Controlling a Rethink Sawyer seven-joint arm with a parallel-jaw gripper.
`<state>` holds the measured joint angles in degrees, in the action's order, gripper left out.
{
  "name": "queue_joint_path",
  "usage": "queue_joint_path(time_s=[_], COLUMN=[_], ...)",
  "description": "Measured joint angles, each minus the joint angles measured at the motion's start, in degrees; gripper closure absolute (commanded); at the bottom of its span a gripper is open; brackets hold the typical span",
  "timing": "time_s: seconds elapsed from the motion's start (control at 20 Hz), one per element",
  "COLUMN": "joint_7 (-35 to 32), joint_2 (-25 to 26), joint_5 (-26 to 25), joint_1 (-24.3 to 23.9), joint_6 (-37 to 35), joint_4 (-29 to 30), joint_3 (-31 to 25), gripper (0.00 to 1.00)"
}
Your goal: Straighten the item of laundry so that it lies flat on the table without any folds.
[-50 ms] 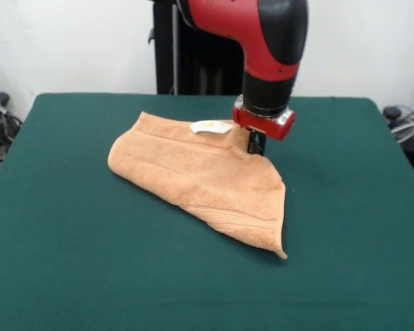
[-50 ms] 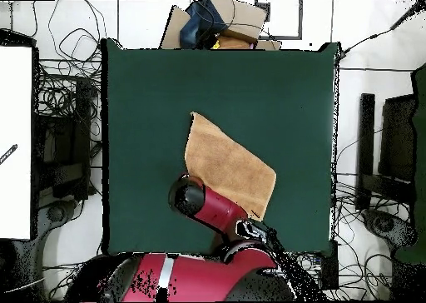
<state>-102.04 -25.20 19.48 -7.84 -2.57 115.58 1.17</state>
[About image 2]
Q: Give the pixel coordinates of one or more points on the tan terry towel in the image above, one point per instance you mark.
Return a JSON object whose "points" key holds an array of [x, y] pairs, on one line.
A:
{"points": [[226, 159]]}

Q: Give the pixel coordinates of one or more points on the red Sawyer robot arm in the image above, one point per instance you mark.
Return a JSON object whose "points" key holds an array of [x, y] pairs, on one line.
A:
{"points": [[216, 209]]}

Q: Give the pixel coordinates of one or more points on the dark green table cloth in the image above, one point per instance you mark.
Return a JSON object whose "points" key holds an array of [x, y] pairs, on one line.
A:
{"points": [[149, 116]]}

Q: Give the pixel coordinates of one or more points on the brown folded garment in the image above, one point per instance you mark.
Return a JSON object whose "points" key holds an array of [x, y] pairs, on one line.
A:
{"points": [[233, 43]]}

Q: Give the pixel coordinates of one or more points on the blue jeans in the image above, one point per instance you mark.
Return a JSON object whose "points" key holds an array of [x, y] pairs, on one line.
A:
{"points": [[196, 26]]}

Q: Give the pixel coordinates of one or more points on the brown cardboard box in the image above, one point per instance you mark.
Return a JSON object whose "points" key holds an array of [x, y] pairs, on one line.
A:
{"points": [[246, 16]]}

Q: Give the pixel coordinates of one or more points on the black equipment cart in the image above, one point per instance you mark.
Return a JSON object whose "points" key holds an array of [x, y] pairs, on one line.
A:
{"points": [[63, 143]]}

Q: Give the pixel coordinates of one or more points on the black box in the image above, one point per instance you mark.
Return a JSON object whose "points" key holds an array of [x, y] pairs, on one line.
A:
{"points": [[329, 273]]}

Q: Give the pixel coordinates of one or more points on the black label strip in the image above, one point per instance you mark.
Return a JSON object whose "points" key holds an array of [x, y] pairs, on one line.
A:
{"points": [[8, 153]]}

